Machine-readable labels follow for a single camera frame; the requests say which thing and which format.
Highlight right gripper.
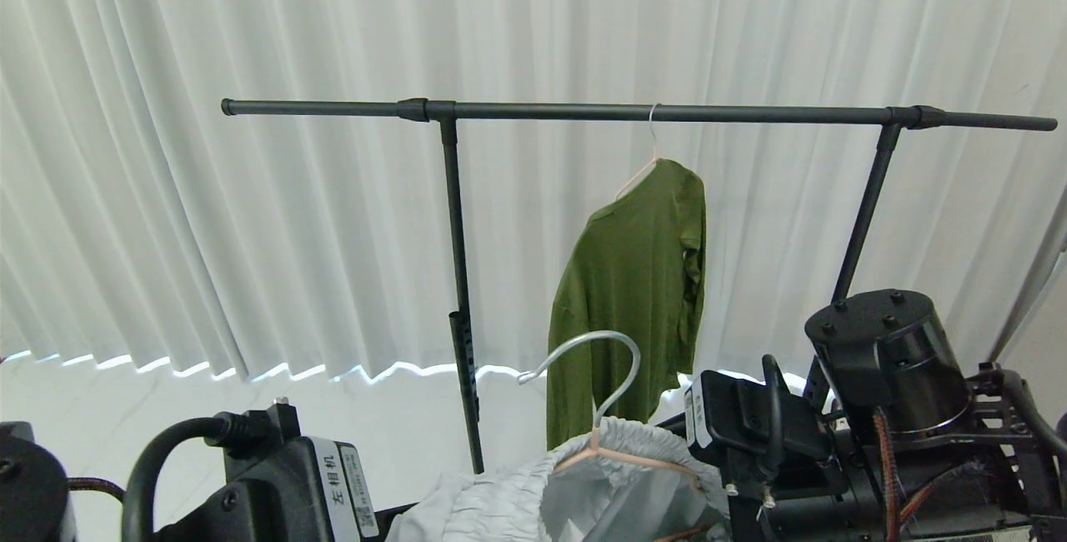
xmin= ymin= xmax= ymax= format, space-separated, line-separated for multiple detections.
xmin=654 ymin=413 xmax=889 ymax=542

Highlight pink clothes hanger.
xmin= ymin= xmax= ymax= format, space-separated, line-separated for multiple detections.
xmin=614 ymin=104 xmax=664 ymax=201
xmin=517 ymin=330 xmax=703 ymax=493

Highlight green printed shirt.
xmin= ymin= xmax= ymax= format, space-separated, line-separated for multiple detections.
xmin=546 ymin=158 xmax=708 ymax=451

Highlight pale grey garment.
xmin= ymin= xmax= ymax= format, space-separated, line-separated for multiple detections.
xmin=383 ymin=417 xmax=733 ymax=542

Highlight black clothes rack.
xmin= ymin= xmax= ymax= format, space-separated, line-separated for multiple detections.
xmin=221 ymin=97 xmax=1058 ymax=474

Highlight white curtain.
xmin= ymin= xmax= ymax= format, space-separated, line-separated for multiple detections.
xmin=0 ymin=0 xmax=1067 ymax=384

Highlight black cable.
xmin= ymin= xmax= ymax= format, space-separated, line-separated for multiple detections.
xmin=754 ymin=354 xmax=789 ymax=484
xmin=121 ymin=410 xmax=272 ymax=542

